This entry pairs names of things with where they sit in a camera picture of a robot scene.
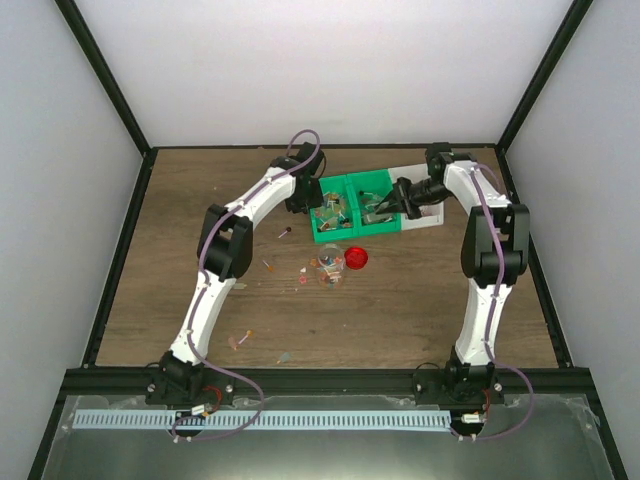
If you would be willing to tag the red jar lid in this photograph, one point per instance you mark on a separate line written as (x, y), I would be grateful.
(356, 258)

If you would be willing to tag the white candy bin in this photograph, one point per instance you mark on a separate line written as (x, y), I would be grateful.
(431, 215)

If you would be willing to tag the spilled candy near rail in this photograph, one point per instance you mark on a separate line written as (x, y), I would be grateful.
(285, 357)

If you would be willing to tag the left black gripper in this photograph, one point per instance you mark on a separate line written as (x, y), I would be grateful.
(312, 203)

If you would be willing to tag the light blue slotted strip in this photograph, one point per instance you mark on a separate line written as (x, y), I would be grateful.
(273, 420)

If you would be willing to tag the green slotted scoop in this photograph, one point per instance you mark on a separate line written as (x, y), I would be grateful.
(375, 215)

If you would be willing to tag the clear plastic jar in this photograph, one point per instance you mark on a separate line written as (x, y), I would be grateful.
(330, 269)

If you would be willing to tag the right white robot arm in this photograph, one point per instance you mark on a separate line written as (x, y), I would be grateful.
(494, 254)

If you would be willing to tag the spilled dark lollipop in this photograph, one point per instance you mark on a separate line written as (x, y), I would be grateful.
(285, 232)

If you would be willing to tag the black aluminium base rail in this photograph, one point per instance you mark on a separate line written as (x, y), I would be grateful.
(425, 385)

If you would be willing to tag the green double candy bin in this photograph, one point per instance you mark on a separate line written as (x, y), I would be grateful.
(344, 199)

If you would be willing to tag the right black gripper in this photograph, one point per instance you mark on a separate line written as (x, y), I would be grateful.
(400, 197)

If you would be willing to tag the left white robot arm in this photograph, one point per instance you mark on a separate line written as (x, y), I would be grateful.
(225, 252)

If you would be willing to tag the spilled small orange lollipop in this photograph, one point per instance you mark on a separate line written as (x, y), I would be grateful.
(268, 265)

